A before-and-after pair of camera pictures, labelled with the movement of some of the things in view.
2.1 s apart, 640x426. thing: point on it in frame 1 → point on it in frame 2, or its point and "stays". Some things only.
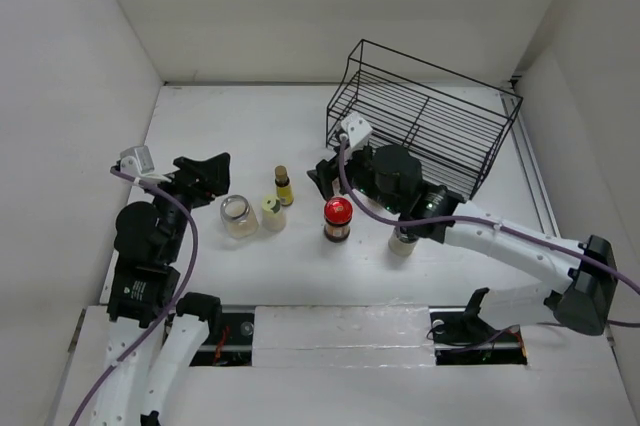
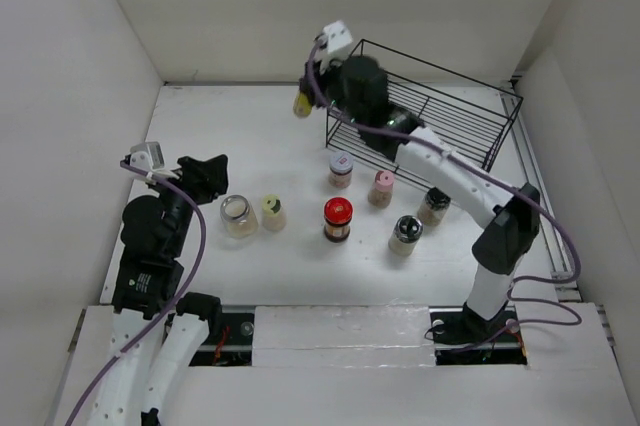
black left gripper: x=203 y=179 stays
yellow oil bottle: x=284 y=190 → x=301 y=105
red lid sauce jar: x=338 y=213 stays
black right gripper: x=324 y=174 → x=331 y=72
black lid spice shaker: x=402 y=242 stays
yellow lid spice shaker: x=273 y=216 stays
